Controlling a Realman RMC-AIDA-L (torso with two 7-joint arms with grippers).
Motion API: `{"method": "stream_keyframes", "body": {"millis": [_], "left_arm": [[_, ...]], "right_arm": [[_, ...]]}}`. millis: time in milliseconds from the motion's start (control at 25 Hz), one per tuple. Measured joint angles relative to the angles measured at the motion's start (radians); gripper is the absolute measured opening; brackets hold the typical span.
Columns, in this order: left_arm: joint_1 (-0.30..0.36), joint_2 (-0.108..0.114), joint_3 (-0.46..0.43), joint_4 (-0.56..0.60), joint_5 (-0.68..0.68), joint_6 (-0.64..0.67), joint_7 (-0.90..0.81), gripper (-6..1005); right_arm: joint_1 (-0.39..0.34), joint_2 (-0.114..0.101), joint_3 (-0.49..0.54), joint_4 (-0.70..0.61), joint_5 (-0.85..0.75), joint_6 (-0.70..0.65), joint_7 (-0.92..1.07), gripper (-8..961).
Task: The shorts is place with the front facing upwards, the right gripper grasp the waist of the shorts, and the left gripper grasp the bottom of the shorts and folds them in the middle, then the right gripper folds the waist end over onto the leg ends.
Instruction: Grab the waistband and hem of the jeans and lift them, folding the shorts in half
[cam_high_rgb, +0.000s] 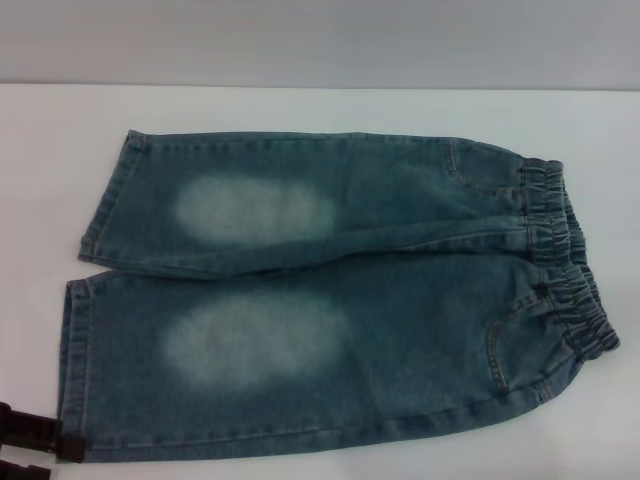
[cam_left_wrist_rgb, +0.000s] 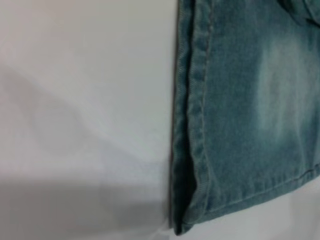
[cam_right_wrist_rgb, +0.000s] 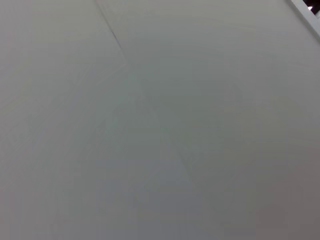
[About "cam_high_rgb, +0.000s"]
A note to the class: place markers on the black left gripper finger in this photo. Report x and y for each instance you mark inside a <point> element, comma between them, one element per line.
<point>30,425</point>
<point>25,475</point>

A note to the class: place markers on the blue denim shorts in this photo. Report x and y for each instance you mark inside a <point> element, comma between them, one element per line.
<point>400,325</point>

